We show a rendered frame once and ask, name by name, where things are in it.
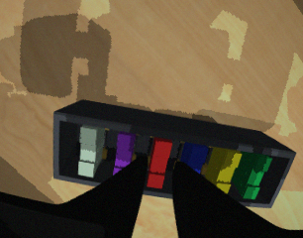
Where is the blue fuse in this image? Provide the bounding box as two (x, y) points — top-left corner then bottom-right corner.
(180, 143), (208, 175)

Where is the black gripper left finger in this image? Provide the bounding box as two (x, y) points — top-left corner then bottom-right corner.
(0, 156), (148, 238)

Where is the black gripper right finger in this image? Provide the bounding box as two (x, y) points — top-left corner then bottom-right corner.
(171, 162), (303, 238)

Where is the purple fuse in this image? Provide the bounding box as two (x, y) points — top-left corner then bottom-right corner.
(113, 131), (136, 175)

